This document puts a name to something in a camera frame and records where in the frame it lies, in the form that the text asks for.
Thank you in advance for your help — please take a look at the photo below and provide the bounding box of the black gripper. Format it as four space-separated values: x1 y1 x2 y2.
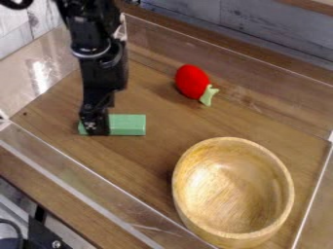
77 40 128 136

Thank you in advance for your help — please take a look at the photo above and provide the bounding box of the green rectangular block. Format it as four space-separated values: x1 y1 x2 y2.
76 113 147 136

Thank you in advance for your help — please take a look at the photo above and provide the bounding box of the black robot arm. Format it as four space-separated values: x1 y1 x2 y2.
55 0 128 135

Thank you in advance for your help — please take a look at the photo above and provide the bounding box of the brown wooden bowl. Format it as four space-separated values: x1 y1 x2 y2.
171 137 295 249

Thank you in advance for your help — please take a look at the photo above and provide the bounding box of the red plush strawberry toy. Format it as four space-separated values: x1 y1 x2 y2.
174 64 219 106

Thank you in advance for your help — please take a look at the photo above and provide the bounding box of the clear acrylic corner bracket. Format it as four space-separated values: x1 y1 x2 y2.
114 14 127 42

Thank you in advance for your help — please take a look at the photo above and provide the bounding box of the clear acrylic enclosure wall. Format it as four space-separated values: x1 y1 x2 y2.
0 18 333 249

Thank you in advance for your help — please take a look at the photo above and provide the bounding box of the black clamp with cable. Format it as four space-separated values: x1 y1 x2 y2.
0 204 72 249

